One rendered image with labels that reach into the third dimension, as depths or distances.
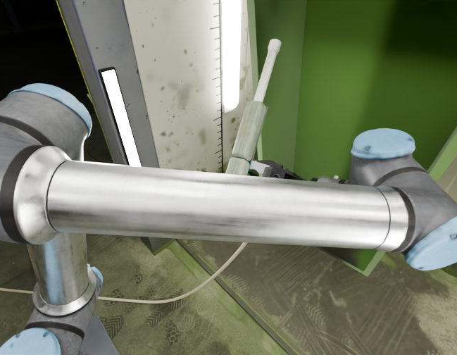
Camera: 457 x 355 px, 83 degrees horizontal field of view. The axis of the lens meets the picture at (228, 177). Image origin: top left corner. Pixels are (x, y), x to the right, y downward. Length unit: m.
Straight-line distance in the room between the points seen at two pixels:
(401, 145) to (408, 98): 0.69
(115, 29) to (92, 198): 0.97
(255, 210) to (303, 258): 1.64
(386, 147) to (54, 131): 0.50
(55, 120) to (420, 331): 1.92
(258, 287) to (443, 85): 1.35
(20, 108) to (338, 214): 0.43
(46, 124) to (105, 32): 0.81
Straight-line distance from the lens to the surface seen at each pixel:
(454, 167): 2.18
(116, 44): 1.23
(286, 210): 0.31
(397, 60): 1.12
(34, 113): 0.44
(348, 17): 1.12
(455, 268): 2.24
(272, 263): 1.86
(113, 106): 1.25
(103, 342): 1.10
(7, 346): 0.90
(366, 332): 1.82
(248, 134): 0.66
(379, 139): 0.51
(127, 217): 0.31
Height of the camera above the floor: 1.61
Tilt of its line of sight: 40 degrees down
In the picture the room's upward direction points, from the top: straight up
